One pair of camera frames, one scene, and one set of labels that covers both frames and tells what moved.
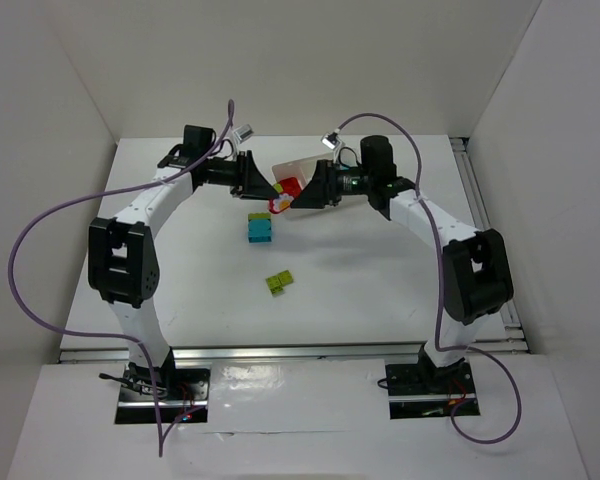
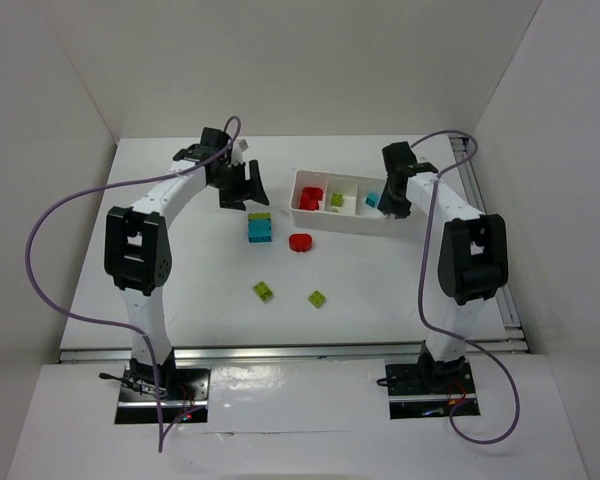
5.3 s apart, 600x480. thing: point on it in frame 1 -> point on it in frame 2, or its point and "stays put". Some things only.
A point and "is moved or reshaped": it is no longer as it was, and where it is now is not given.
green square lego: x=285 y=277 -> x=316 y=299
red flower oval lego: x=280 y=203 -> x=300 y=242
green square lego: x=275 y=285 -> x=262 y=290
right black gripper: x=331 y=181 -> x=395 y=195
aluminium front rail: x=300 y=353 stays put
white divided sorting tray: x=302 y=171 -> x=354 y=216
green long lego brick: x=252 y=216 stays put
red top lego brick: x=291 y=186 is moved or reshaped
